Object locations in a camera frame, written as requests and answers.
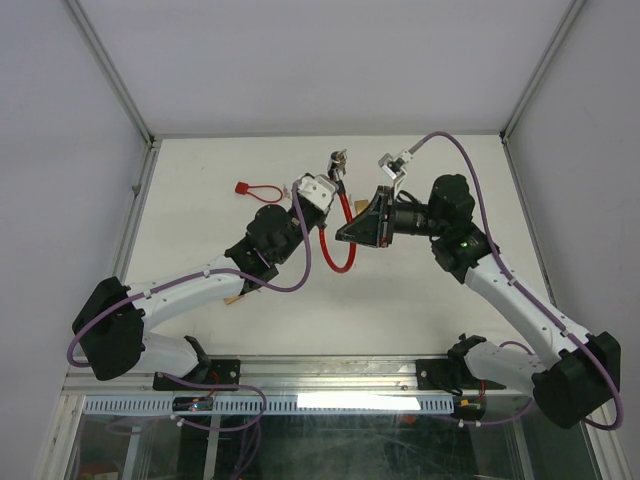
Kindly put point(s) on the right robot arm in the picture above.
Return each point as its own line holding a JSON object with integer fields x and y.
{"x": 571, "y": 371}

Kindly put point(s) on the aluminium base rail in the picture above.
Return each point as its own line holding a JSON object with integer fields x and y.
{"x": 273, "y": 374}

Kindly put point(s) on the aluminium frame post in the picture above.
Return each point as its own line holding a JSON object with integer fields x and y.
{"x": 560, "y": 35}
{"x": 105, "y": 63}

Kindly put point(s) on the red thin-cable padlock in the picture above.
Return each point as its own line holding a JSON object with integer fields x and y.
{"x": 243, "y": 188}

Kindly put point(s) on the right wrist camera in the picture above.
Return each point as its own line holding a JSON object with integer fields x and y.
{"x": 395, "y": 167}

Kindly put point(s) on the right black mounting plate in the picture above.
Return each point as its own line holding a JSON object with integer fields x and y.
{"x": 448, "y": 375}

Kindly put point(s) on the white slotted cable duct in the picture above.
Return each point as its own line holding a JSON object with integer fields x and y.
{"x": 252, "y": 405}

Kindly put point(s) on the right aluminium frame post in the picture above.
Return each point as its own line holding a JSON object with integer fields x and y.
{"x": 560, "y": 35}

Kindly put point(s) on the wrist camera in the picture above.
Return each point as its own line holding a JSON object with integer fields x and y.
{"x": 318, "y": 190}
{"x": 395, "y": 167}

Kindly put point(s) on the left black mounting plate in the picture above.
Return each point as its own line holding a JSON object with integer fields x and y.
{"x": 215, "y": 371}

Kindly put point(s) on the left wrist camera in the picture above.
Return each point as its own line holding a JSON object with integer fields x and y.
{"x": 318, "y": 190}

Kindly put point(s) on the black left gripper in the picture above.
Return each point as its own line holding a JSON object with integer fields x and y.
{"x": 322, "y": 221}

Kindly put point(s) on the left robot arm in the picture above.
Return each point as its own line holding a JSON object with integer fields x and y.
{"x": 114, "y": 331}

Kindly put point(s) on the black mounting plate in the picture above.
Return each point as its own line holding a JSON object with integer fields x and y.
{"x": 215, "y": 371}
{"x": 448, "y": 375}

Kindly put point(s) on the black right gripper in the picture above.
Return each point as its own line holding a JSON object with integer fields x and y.
{"x": 371, "y": 228}

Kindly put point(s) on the medium brass padlock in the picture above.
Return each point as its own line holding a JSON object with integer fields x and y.
{"x": 360, "y": 206}

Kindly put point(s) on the large brass padlock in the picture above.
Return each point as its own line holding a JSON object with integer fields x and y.
{"x": 231, "y": 300}

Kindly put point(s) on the left aluminium frame post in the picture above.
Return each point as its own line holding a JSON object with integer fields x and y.
{"x": 105, "y": 63}

